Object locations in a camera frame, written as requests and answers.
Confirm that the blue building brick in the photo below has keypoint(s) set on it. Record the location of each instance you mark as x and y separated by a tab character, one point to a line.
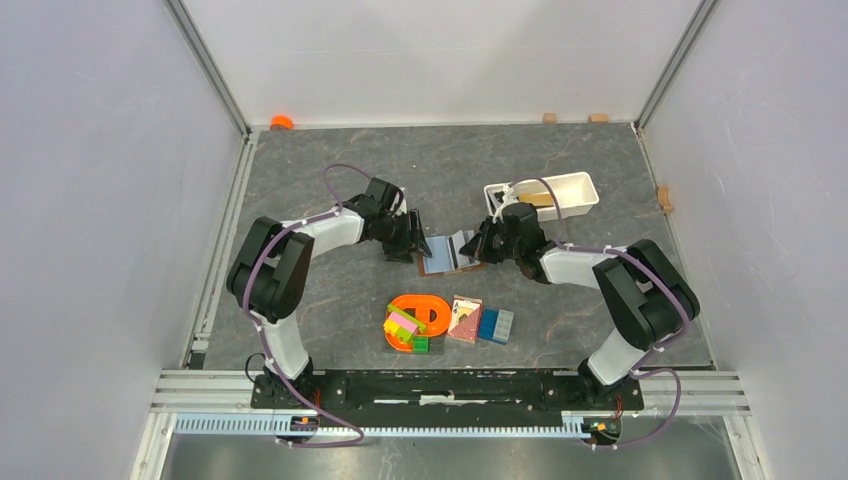
487	324

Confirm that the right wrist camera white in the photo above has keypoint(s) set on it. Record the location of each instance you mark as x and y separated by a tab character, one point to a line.
508	198

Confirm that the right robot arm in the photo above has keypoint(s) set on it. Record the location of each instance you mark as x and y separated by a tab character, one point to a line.
649	301

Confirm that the white plastic tray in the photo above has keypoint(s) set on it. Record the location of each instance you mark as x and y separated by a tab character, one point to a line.
565	195

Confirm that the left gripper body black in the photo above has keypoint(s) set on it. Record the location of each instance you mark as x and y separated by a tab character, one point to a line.
394	234

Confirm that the white cable comb strip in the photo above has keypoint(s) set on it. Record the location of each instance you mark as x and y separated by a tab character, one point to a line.
286	426

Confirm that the dark grey building brick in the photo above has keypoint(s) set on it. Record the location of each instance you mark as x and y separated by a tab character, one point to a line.
436	345

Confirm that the orange round cap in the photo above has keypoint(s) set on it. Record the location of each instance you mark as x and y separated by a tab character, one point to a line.
281	122

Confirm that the wooden block right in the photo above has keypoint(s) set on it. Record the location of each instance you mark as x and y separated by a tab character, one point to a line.
599	118

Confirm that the orange plastic loop toy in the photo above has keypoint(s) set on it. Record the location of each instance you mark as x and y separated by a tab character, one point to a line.
432	310

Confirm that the playing card box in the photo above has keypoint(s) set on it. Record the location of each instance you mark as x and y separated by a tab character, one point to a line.
466	314

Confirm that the wooden curved piece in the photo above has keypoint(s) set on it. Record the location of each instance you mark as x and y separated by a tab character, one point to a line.
664	199

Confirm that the green building brick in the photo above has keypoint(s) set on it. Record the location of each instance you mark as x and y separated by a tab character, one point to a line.
421	345

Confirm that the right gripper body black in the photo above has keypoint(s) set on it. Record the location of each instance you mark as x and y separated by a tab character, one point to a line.
497	246

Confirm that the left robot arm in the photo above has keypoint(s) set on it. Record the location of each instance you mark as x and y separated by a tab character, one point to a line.
270	271

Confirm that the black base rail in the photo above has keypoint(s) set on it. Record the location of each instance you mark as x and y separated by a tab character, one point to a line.
533	397

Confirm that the pink yellow brick stack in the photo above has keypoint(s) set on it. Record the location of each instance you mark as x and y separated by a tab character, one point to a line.
402	325

